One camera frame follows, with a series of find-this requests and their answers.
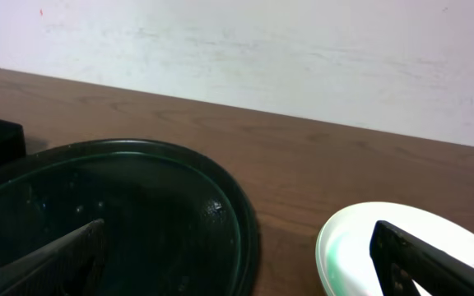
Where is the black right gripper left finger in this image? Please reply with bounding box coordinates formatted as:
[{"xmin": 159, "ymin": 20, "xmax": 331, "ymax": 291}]
[{"xmin": 0, "ymin": 219, "xmax": 105, "ymax": 296}]

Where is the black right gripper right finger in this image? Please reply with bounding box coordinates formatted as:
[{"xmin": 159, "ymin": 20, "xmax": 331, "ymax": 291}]
[{"xmin": 369, "ymin": 220, "xmax": 474, "ymax": 296}]

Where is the white plate with green stains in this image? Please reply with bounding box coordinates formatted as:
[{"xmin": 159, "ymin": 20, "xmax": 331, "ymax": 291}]
[{"xmin": 315, "ymin": 201, "xmax": 474, "ymax": 296}]

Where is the round black tray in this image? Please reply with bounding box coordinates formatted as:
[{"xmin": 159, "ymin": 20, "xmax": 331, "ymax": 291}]
[{"xmin": 0, "ymin": 140, "xmax": 260, "ymax": 295}]

